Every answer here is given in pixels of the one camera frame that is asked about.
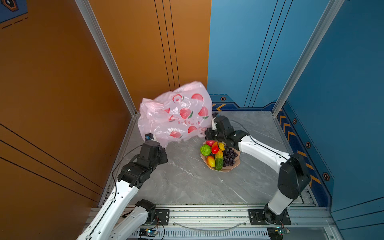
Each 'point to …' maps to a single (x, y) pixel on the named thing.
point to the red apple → (210, 142)
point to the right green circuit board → (281, 231)
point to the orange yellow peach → (211, 161)
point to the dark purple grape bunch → (229, 156)
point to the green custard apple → (205, 150)
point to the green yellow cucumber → (219, 160)
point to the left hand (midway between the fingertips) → (163, 148)
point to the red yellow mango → (215, 148)
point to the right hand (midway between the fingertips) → (203, 130)
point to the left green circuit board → (148, 232)
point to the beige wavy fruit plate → (204, 142)
